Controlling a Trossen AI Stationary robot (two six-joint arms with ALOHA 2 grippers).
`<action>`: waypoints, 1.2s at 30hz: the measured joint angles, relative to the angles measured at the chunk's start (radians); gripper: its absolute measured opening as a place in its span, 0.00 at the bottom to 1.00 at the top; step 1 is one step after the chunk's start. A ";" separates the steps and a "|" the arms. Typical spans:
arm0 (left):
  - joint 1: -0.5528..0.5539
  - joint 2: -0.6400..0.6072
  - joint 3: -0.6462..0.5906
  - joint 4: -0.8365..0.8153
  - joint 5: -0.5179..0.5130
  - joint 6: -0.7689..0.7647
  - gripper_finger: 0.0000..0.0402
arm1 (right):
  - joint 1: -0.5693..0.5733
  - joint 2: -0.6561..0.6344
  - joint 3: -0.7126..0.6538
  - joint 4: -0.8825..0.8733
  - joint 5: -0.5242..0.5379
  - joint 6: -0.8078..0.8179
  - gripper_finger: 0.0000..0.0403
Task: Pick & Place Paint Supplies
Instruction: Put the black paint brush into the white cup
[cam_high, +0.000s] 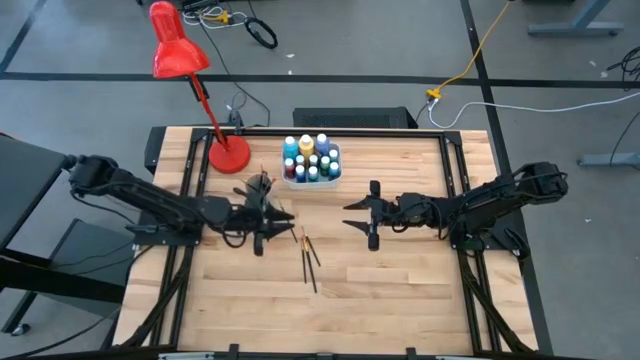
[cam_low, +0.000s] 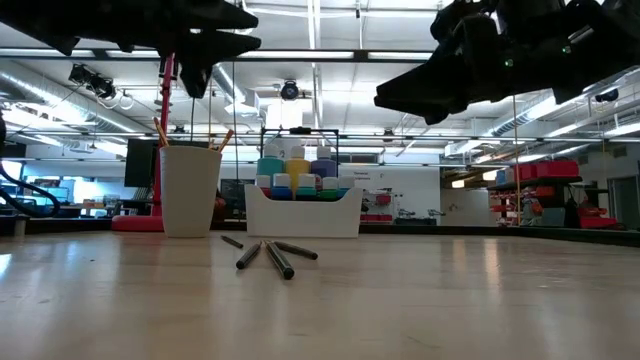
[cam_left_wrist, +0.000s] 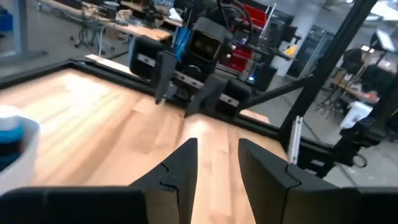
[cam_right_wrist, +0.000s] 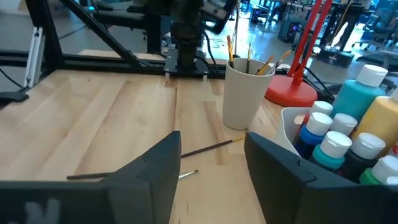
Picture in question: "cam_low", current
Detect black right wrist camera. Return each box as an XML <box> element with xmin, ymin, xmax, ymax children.
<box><xmin>430</xmin><ymin>0</ymin><xmax>501</xmax><ymax>45</ymax></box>

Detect beige plastic cup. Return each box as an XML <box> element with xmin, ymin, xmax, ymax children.
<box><xmin>159</xmin><ymin>144</ymin><xmax>224</xmax><ymax>239</ymax></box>

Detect small red paint bottle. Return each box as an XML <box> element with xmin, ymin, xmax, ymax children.
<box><xmin>255</xmin><ymin>173</ymin><xmax>273</xmax><ymax>199</ymax></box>

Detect red wall bins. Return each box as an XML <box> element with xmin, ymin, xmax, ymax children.
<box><xmin>358</xmin><ymin>192</ymin><xmax>395</xmax><ymax>224</ymax></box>

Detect black monitor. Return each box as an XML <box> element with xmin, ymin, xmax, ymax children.
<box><xmin>123</xmin><ymin>138</ymin><xmax>164</xmax><ymax>189</ymax></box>

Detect red desk lamp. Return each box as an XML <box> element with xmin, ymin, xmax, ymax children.
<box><xmin>110</xmin><ymin>52</ymin><xmax>177</xmax><ymax>233</ymax></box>

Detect small teal paint bottle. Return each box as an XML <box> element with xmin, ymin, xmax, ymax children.
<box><xmin>294</xmin><ymin>172</ymin><xmax>318</xmax><ymax>201</ymax></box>

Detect large turquoise paint bottle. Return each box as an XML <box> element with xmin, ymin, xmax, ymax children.
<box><xmin>256</xmin><ymin>143</ymin><xmax>286</xmax><ymax>177</ymax></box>

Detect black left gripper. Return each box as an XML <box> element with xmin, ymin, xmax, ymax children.
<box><xmin>119</xmin><ymin>0</ymin><xmax>263</xmax><ymax>100</ymax></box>

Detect black aluminium table frame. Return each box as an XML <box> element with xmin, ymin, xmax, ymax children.
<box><xmin>0</xmin><ymin>214</ymin><xmax>640</xmax><ymax>248</ymax></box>

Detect black ceiling camera rig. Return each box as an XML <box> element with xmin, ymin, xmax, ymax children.
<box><xmin>68</xmin><ymin>63</ymin><xmax>118</xmax><ymax>101</ymax></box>

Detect large purple paint bottle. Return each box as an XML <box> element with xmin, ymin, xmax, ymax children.
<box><xmin>309</xmin><ymin>144</ymin><xmax>339</xmax><ymax>179</ymax></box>

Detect white plastic bin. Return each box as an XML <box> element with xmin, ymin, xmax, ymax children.
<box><xmin>243</xmin><ymin>183</ymin><xmax>365</xmax><ymax>239</ymax></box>

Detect small sky-blue paint bottle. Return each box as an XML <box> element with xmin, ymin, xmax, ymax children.
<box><xmin>337</xmin><ymin>174</ymin><xmax>356</xmax><ymax>199</ymax></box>

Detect round black ceiling camera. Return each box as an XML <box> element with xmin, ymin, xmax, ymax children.
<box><xmin>279</xmin><ymin>79</ymin><xmax>300</xmax><ymax>101</ymax></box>

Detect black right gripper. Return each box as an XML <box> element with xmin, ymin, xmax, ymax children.
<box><xmin>374</xmin><ymin>0</ymin><xmax>574</xmax><ymax>126</ymax></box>

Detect shelf with red bins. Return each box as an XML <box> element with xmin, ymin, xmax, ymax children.
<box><xmin>492</xmin><ymin>159</ymin><xmax>624</xmax><ymax>231</ymax></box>

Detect small green paint bottle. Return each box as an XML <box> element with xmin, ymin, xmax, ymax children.
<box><xmin>319</xmin><ymin>175</ymin><xmax>341</xmax><ymax>202</ymax></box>

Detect large yellow paint bottle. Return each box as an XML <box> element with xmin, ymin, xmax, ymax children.
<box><xmin>284</xmin><ymin>144</ymin><xmax>312</xmax><ymax>194</ymax></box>

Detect black looped cable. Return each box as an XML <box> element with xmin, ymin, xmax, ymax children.
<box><xmin>0</xmin><ymin>163</ymin><xmax>62</xmax><ymax>220</ymax></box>

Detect overhead bar with light strips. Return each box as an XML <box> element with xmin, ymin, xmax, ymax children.
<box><xmin>0</xmin><ymin>47</ymin><xmax>436</xmax><ymax>64</ymax></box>

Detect silver ventilation duct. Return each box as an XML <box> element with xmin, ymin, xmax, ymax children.
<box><xmin>0</xmin><ymin>59</ymin><xmax>156</xmax><ymax>134</ymax></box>
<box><xmin>489</xmin><ymin>63</ymin><xmax>640</xmax><ymax>139</ymax></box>

